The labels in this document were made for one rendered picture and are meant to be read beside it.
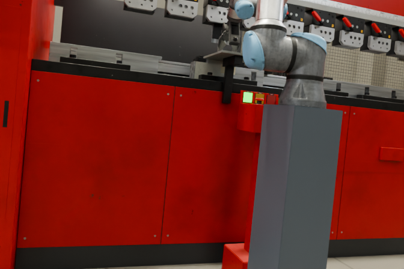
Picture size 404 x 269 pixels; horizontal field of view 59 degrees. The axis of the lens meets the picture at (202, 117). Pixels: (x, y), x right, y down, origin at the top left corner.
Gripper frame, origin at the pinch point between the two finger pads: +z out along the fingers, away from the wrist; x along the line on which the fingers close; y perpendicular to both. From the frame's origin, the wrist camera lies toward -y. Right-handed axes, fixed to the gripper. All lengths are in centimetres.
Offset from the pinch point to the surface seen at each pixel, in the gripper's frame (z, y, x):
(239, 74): 11.0, 1.6, -9.9
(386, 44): -2, 31, -101
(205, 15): -11.4, 16.8, 10.9
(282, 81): 30, 26, -45
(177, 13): -12.5, 12.3, 25.5
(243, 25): -7.8, 18.5, -9.4
